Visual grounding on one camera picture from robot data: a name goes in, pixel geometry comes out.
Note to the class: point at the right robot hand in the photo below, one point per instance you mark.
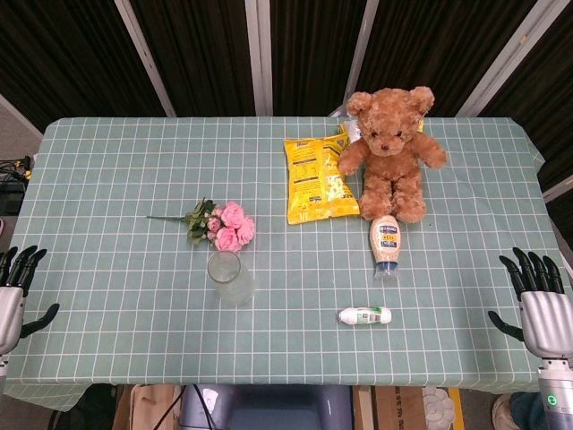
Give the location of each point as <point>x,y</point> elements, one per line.
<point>546,322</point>

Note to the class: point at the white shoe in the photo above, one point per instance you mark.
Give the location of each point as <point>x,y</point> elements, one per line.
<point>503,414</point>

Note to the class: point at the brown teddy bear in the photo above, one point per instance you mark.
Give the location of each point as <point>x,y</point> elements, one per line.
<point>389,165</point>

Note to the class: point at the white and yellow packet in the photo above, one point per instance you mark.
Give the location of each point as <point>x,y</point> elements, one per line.
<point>351,130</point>

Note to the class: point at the blue jeans leg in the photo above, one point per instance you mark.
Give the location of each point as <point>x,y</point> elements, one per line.
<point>528,412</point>

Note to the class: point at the yellow snack bag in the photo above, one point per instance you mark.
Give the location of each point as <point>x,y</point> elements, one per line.
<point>313,179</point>

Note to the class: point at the green checked tablecloth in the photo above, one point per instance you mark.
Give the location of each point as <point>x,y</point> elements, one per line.
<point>134,157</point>

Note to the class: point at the mayonnaise squeeze bottle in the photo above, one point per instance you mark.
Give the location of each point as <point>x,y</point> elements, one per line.
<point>385,242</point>

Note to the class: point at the brown cardboard box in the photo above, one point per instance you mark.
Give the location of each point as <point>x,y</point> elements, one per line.
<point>398,410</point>
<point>147,410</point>

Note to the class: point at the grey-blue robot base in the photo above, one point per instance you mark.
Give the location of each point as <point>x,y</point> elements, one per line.
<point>268,410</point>

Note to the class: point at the pink artificial flower bouquet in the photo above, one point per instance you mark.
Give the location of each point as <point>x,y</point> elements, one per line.
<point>233,224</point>

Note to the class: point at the clear glass cup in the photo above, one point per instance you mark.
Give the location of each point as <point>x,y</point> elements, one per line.
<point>233,286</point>

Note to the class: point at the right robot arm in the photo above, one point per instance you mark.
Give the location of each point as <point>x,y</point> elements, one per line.
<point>557,394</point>

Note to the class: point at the aluminium frame post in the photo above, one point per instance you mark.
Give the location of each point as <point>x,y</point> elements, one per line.
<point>358,58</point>
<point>145,58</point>
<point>259,58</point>
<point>510,58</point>

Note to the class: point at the small white green-label bottle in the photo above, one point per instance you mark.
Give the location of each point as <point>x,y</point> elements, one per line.
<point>365,315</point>

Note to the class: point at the wooden plank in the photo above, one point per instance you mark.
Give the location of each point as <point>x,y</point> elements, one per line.
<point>363,410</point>

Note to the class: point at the pale pink rose-shaped object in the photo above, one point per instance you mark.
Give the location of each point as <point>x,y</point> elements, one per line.
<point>438,405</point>

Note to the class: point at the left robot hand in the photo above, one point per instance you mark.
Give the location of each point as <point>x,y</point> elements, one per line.
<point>11,313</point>

